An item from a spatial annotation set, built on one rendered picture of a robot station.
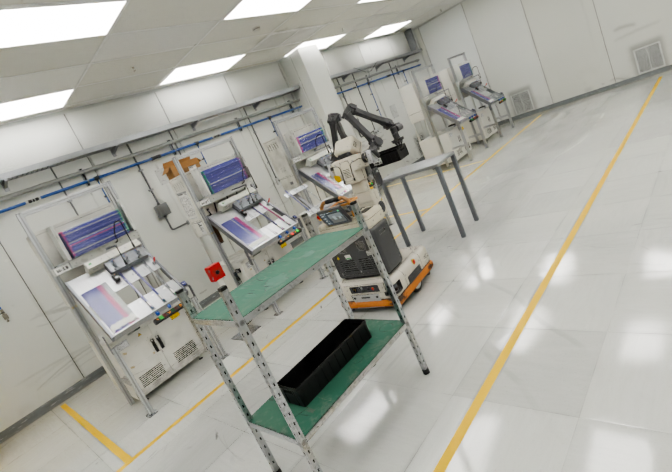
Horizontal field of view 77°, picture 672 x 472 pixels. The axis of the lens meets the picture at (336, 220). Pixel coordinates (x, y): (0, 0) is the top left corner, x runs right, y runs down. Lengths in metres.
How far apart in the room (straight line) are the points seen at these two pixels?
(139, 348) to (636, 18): 9.74
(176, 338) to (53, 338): 1.79
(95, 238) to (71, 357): 1.92
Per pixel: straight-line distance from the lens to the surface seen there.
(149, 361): 4.27
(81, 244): 4.25
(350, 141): 3.59
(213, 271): 4.27
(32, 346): 5.72
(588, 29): 10.46
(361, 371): 2.22
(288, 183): 5.78
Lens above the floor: 1.47
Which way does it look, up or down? 11 degrees down
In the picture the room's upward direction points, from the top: 24 degrees counter-clockwise
